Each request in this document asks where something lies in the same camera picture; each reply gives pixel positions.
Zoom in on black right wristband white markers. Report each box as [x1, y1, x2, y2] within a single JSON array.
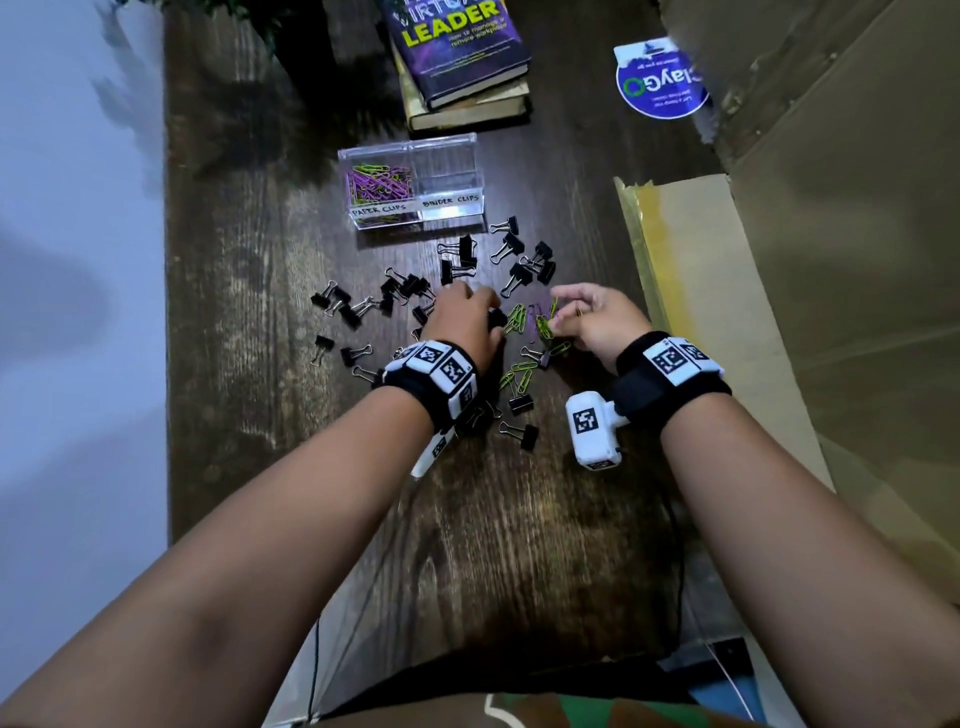
[[608, 331, 733, 436]]

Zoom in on yellowish cardboard sheet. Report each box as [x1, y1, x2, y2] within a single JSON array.
[[613, 174, 836, 493]]

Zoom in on person's right forearm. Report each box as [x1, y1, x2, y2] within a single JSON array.
[[659, 393, 960, 728]]

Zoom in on green potted artificial plant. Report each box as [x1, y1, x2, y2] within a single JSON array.
[[112, 0, 339, 88]]

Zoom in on bunch of sorted paper clips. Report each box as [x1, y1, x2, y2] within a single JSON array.
[[344, 163, 416, 225]]

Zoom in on pile of coloured paper clips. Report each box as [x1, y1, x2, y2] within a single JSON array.
[[497, 296, 583, 399]]

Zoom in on thin black cable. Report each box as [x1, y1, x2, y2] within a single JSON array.
[[659, 479, 688, 654], [305, 614, 324, 721]]

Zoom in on clear two-compartment plastic box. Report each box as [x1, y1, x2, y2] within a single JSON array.
[[336, 132, 487, 231]]

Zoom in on person's left hand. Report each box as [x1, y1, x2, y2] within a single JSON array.
[[419, 281, 510, 374]]

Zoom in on black blue bag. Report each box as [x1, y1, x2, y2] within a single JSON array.
[[658, 637, 768, 723]]

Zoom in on blue round sticker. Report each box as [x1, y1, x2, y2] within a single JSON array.
[[613, 37, 711, 121]]

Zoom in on black wristband white markers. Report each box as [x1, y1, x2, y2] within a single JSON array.
[[372, 339, 481, 435], [608, 331, 733, 436]]

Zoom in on tan book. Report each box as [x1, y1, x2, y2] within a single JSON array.
[[392, 44, 532, 133]]

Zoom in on black left wristband white markers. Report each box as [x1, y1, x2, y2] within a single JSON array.
[[372, 339, 481, 435]]

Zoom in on person's right hand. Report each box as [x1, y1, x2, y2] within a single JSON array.
[[549, 282, 654, 376]]

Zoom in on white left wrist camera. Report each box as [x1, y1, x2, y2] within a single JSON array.
[[410, 427, 457, 481]]

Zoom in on large brown cardboard box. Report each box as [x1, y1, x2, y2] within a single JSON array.
[[658, 0, 960, 601]]

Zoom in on person's left forearm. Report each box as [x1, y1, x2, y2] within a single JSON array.
[[0, 386, 436, 728]]

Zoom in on purple hardcover book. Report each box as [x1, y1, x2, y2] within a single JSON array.
[[377, 0, 533, 111]]

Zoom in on pile of black binder clips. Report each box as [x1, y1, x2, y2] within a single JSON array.
[[337, 215, 560, 453]]

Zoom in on thin white cable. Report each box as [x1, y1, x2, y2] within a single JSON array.
[[704, 643, 755, 720]]

